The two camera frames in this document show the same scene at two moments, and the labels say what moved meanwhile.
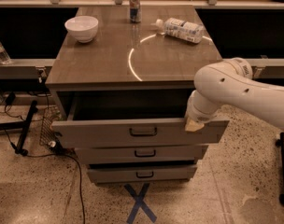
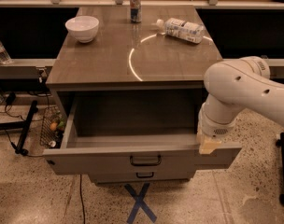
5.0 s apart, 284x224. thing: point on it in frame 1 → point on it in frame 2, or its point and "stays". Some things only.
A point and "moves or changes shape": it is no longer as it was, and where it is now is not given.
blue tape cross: [139, 203] stays
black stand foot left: [21, 125] stays
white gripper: [199, 116] → [215, 129]
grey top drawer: [73, 131] moves or changes shape
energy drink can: [134, 6] stays
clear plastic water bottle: [178, 28] stays
